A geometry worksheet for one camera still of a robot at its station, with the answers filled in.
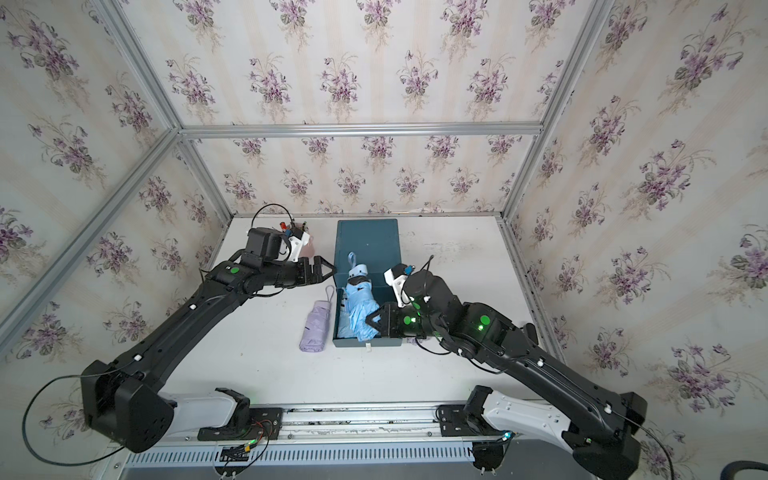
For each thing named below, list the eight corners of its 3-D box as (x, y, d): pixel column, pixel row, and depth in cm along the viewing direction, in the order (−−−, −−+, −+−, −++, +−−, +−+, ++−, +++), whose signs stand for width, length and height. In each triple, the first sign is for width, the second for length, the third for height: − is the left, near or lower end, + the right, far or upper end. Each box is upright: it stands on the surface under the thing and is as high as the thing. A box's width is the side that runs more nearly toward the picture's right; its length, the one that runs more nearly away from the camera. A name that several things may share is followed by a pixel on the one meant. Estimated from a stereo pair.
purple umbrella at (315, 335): (300, 352, 86) (298, 349, 84) (312, 289, 100) (311, 285, 98) (325, 352, 86) (324, 349, 84) (333, 289, 100) (332, 285, 98)
